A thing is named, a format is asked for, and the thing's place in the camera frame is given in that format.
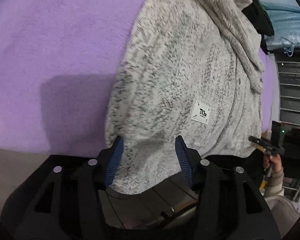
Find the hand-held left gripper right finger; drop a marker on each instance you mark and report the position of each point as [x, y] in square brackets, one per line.
[183, 160]

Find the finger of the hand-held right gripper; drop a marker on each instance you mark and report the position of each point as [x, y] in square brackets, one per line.
[258, 140]

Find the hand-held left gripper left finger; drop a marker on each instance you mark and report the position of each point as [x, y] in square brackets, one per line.
[113, 165]

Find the grey knit jacket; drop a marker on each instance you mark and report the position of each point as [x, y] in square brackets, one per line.
[177, 80]

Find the person's right forearm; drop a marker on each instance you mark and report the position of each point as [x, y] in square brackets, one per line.
[275, 182]

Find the person's right hand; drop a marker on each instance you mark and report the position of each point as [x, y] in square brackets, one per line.
[275, 163]

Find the metal window railing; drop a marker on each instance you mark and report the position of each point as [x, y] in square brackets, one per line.
[292, 80]

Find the person's beige clothing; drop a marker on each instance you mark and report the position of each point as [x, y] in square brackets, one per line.
[282, 210]

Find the black jacket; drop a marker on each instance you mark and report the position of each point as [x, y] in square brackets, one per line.
[261, 17]

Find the blue curtain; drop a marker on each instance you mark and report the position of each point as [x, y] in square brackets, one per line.
[285, 12]

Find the purple bed sheet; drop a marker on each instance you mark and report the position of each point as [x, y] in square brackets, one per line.
[52, 42]

